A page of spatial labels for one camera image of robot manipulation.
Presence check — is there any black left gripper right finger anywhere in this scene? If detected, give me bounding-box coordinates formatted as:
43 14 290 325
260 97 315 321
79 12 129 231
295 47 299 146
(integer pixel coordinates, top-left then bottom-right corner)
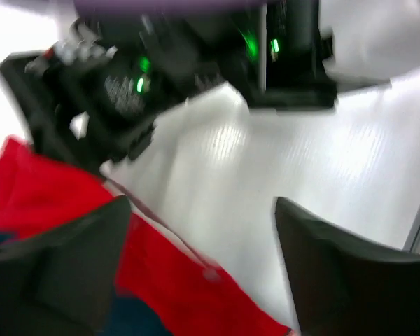
275 197 420 336

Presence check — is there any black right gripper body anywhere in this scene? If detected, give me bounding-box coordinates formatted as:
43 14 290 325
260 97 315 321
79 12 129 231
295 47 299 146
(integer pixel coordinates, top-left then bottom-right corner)
0 1 337 173

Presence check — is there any red pink patterned pillowcase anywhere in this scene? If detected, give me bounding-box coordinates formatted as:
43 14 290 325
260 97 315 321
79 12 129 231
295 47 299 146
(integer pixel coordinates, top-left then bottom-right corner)
0 136 290 335

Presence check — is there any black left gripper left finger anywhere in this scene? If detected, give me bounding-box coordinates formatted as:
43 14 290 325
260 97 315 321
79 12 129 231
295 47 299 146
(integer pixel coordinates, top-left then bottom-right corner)
0 196 131 335

